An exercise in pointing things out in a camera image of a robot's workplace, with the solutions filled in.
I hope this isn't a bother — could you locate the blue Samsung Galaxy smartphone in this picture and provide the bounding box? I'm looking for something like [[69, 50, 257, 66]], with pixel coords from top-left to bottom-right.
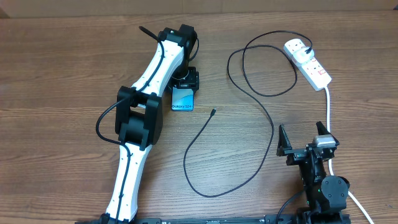
[[171, 87, 194, 111]]

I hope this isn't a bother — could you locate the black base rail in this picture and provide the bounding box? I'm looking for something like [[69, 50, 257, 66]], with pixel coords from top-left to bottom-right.
[[76, 214, 297, 224]]

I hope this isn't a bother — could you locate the white power strip cord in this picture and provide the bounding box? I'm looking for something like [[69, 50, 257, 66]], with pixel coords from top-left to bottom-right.
[[324, 86, 375, 224]]

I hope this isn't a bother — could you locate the white charger plug adapter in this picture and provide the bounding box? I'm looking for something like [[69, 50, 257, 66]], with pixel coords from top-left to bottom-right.
[[293, 47, 315, 65]]

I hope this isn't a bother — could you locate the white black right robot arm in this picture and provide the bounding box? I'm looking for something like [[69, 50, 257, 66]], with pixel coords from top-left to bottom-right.
[[275, 121, 351, 223]]

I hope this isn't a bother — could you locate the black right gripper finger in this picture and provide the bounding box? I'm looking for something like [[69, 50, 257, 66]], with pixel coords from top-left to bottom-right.
[[276, 124, 292, 156], [316, 121, 330, 136]]

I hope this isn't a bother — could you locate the white power strip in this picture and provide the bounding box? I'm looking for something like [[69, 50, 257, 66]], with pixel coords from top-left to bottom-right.
[[284, 39, 332, 91]]

